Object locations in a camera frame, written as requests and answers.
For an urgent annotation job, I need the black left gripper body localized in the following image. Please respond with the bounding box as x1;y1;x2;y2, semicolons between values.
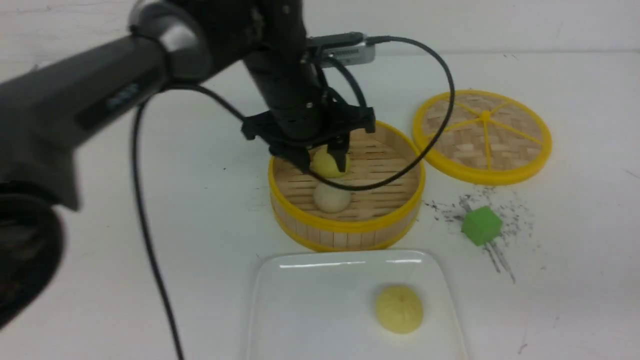
241;88;377;149

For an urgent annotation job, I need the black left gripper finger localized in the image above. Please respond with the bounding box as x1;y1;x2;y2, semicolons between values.
327;133;350;173
269;142;314;174

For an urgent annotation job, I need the yellow steamed bun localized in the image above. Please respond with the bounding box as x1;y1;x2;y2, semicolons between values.
310;146;351;179
374;284;425;335

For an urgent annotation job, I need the white steamed bun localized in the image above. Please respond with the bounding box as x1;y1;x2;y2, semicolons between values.
312;183;352;214

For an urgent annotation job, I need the white square plate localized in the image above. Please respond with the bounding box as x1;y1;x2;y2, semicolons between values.
244;249;469;360

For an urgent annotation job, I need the yellow steamed bun on plate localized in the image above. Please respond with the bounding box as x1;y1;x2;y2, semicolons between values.
374;284;425;335

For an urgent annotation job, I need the bamboo steamer basket yellow rim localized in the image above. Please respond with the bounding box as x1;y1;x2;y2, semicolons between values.
267;121;426;252

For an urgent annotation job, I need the bamboo steamer lid yellow rim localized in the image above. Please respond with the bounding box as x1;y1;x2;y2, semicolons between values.
425;89;553;186

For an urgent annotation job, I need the green cube block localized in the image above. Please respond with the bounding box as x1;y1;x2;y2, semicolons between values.
461;206;504;247

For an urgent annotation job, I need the black cable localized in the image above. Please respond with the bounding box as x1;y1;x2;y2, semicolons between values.
131;35;457;360

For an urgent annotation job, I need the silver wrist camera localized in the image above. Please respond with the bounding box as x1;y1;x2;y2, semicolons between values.
306;32;377;66

